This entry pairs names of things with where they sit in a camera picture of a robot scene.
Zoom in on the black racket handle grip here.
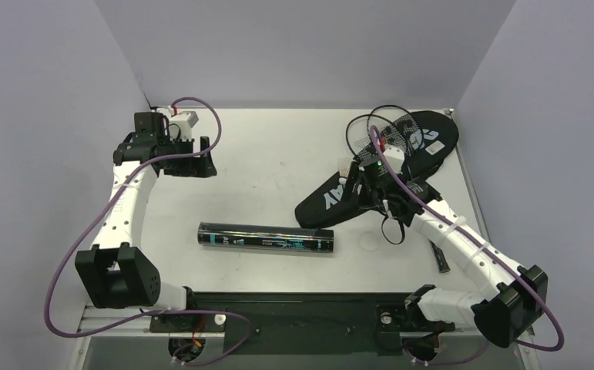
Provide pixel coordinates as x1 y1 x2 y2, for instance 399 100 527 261
431 243 451 274

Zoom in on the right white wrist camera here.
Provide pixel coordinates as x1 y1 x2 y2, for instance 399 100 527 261
383 145 406 172

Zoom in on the translucent tube lid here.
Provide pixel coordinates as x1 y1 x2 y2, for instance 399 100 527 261
359 232 381 252

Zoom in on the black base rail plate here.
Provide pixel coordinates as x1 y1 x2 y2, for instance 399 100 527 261
149 292 456 355

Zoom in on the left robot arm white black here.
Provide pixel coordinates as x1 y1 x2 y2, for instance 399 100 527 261
75 109 217 331

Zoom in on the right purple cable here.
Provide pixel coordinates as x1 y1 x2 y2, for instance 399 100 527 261
368 125 565 367

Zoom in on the black shuttlecock tube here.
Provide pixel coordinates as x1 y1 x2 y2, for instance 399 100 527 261
197 222 334 254

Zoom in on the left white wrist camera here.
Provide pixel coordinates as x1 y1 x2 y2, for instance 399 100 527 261
168 110 199 142

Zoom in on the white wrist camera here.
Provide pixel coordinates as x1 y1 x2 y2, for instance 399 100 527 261
168 110 199 142
383 145 406 172

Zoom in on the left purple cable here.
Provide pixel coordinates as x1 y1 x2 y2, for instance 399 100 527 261
44 96 253 368

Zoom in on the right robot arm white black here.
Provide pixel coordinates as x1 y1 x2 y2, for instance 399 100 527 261
337 157 549 348

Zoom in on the white shuttlecock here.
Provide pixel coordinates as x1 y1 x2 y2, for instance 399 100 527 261
337 157 353 178

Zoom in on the black racket bag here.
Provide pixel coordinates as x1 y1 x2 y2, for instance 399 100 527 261
294 109 459 229

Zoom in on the badminton racket rear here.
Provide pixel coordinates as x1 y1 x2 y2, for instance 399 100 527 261
370 104 424 155

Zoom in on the purple cable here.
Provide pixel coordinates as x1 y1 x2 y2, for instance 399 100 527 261
368 125 565 367
44 96 253 368

